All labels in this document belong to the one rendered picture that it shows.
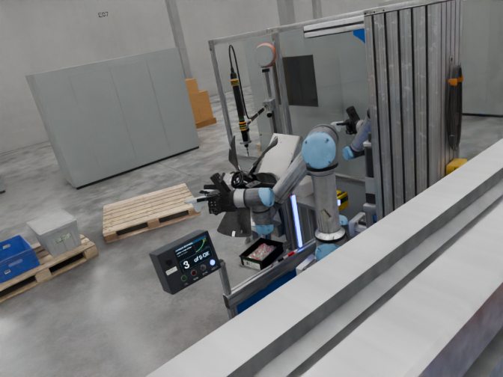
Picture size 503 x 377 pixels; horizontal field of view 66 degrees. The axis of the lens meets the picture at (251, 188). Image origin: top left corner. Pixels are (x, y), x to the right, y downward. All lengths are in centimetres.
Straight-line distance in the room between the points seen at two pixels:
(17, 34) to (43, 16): 93
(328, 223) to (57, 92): 639
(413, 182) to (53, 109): 652
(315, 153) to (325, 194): 17
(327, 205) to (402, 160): 34
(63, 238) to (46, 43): 1004
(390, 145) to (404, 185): 17
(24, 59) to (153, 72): 682
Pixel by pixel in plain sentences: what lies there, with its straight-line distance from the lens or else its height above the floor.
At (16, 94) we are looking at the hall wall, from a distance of 1404.
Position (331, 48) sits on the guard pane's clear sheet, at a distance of 267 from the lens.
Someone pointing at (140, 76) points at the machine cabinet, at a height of 166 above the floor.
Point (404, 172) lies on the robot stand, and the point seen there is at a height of 145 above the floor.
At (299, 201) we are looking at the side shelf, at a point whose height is 86.
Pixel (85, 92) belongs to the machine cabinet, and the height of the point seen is 160.
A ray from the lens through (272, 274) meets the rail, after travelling 216.
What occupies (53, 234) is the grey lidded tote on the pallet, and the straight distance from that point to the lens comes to 478.
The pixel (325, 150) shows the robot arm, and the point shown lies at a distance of 136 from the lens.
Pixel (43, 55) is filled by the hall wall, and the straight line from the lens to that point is 1416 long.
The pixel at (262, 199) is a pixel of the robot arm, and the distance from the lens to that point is 151.
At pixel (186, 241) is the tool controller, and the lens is 175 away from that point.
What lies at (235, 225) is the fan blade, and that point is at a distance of 240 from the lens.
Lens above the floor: 204
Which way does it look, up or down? 21 degrees down
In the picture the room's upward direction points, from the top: 11 degrees counter-clockwise
